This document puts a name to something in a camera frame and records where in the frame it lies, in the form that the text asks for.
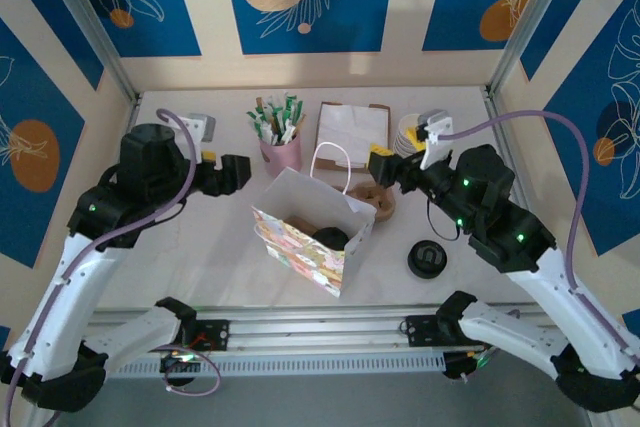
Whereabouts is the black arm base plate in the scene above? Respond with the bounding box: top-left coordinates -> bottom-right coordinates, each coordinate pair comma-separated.
399,314 -> 499,348
138,319 -> 231,352

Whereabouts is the thin black cable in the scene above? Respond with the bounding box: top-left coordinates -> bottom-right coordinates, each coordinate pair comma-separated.
426,198 -> 465,243

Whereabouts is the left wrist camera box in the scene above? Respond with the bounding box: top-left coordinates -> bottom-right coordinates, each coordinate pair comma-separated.
182,113 -> 217,144

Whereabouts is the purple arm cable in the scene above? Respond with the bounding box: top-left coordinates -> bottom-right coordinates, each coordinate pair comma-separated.
439,109 -> 640,383
2,107 -> 222,427

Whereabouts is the pink holder cup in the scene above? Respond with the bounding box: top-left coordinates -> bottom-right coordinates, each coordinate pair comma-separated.
258,134 -> 304,177

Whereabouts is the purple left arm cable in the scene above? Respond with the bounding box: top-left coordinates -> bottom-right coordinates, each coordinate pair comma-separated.
2,107 -> 222,427

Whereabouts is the brown cardboard napkin tray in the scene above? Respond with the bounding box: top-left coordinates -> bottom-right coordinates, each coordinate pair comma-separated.
313,101 -> 392,174

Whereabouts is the aluminium mounting rail beam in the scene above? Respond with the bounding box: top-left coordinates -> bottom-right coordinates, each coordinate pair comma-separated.
42,304 -> 596,361

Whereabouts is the white printed paper gift bag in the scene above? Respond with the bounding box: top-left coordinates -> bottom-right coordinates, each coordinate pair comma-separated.
251,141 -> 378,300

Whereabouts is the black plastic cup lid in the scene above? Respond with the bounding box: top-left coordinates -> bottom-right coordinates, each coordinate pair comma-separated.
407,240 -> 447,280
313,226 -> 350,252

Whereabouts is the grey slotted cable duct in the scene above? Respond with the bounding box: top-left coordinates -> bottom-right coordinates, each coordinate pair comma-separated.
62,351 -> 446,379

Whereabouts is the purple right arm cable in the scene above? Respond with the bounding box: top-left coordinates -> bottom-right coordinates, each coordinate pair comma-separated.
439,109 -> 640,383

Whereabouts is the aluminium frame post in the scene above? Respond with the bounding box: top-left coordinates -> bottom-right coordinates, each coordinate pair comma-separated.
34,0 -> 144,106
483,0 -> 616,98

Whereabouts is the circuit board with green light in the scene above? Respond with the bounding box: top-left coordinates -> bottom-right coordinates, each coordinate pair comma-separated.
159,349 -> 201,388
442,350 -> 489,382

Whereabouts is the green white sachet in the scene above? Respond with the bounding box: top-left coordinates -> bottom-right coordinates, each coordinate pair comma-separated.
282,94 -> 297,131
264,101 -> 284,141
244,107 -> 266,141

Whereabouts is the white napkin stack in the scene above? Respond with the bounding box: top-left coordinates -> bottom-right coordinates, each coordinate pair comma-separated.
317,104 -> 390,167

